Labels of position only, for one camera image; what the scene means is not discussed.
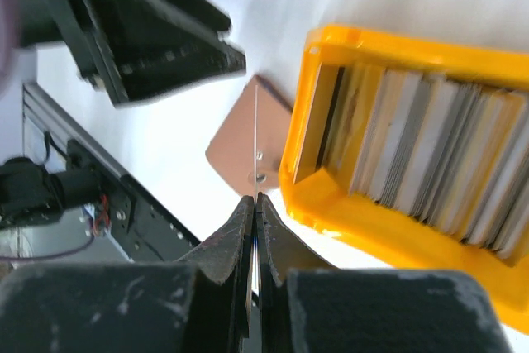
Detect stack of striped cards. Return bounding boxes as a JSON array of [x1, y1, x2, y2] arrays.
[[332, 65, 528, 258]]

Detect gold credit card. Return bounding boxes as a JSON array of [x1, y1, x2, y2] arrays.
[[252, 84, 260, 297]]

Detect yellow plastic bin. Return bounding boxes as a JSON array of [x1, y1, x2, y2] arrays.
[[279, 25, 528, 332]]

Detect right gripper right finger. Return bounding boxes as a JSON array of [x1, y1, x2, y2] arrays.
[[255, 194, 510, 352]]

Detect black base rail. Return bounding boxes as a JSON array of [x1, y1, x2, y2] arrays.
[[1, 83, 200, 263]]

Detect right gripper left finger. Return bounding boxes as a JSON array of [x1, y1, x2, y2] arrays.
[[1, 196, 255, 352]]

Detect tan leather card holder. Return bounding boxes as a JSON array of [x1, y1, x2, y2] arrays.
[[205, 74, 292, 196]]

